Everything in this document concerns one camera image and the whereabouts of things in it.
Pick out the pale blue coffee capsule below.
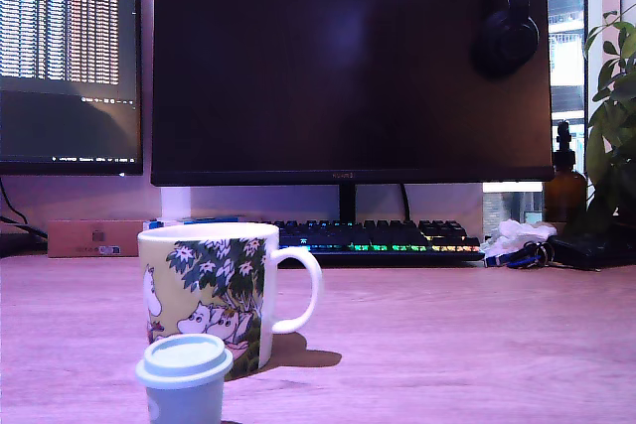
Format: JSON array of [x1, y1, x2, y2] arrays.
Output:
[[134, 334, 235, 424]]

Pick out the large black dark monitor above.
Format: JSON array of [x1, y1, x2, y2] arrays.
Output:
[[150, 0, 556, 225]]

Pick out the black backlit mechanical keyboard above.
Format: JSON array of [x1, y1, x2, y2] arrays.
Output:
[[260, 218, 486, 266]]

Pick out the flat blue box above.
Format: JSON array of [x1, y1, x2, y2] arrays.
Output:
[[142, 214, 244, 234]]

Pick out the cartoon print ceramic mug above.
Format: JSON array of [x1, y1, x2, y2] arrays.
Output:
[[136, 222, 325, 381]]

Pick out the crumpled white tissue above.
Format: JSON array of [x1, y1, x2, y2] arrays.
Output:
[[480, 218, 558, 259]]

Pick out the metal key rings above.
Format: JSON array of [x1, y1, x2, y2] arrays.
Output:
[[522, 239, 557, 266]]

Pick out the black over-ear headphones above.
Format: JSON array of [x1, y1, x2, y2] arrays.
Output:
[[470, 0, 541, 80]]

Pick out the amber pump bottle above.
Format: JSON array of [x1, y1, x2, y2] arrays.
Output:
[[542, 119, 588, 224]]

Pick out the brown cardboard box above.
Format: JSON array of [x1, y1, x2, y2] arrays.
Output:
[[47, 218, 145, 259]]

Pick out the black monitor showing terminal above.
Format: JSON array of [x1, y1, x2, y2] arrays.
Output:
[[0, 0, 144, 177]]

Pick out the black flat wallet case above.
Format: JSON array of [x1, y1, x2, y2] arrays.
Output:
[[546, 232, 636, 272]]

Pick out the green leafy houseplant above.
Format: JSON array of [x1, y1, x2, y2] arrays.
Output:
[[564, 0, 636, 234]]

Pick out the low black desk object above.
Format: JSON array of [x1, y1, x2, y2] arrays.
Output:
[[0, 229, 49, 260]]

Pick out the blue lanyard strap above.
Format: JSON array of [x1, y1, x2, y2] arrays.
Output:
[[484, 246, 544, 270]]

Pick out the thin black desk cable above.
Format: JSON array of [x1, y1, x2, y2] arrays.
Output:
[[0, 178, 50, 241]]

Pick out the black window frame bar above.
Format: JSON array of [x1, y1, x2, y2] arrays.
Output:
[[581, 0, 590, 122]]

